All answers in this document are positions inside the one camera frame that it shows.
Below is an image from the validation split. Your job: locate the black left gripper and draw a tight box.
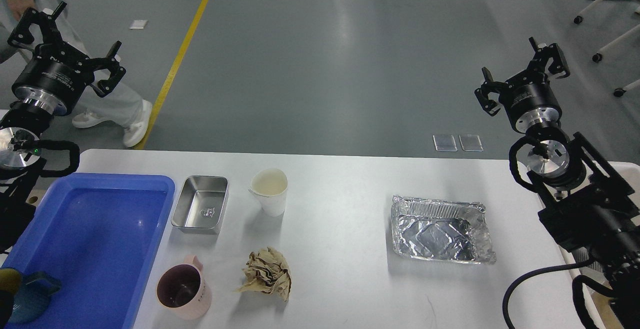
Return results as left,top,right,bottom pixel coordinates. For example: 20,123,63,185
7,1,126,116

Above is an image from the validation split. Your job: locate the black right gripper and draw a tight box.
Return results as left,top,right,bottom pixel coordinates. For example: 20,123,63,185
474,37,571,135

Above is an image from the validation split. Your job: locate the aluminium foil tray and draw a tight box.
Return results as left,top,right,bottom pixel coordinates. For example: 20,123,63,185
390,194,497,265

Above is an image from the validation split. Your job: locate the stainless steel rectangular tin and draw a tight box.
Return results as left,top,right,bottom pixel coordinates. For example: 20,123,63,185
171,175,229,235

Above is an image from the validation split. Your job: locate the pink ribbed mug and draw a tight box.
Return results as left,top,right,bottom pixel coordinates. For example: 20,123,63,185
156,254,212,321

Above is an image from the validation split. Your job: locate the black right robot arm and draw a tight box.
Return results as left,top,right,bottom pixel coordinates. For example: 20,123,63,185
474,37,640,329

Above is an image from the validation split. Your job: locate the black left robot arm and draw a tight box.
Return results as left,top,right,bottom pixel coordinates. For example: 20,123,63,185
0,1,126,251

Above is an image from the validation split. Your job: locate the person in grey trousers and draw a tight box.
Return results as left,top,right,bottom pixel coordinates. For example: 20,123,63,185
0,0,153,148

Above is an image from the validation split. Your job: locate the clear floor plate right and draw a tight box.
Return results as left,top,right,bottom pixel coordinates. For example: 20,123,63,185
458,134,484,152

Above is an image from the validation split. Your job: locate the clear floor plate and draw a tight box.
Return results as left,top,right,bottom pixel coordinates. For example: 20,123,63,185
458,134,484,152
432,134,458,152

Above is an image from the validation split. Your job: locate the clear floor plate left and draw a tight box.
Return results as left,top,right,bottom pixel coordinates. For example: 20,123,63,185
432,134,458,152

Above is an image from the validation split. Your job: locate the white plastic bin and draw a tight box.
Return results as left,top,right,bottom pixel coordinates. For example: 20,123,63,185
539,162,639,329

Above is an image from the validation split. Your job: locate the white wheeled chair base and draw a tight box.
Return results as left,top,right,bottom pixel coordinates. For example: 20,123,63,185
573,0,640,98

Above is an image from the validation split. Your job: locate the blue plastic tray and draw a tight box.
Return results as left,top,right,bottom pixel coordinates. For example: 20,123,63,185
3,172,175,329

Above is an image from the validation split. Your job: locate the white paper cup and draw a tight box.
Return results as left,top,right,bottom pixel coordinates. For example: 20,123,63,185
248,168,288,217

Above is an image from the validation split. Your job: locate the crumpled brown paper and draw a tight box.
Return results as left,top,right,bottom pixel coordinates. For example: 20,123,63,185
235,246,292,302

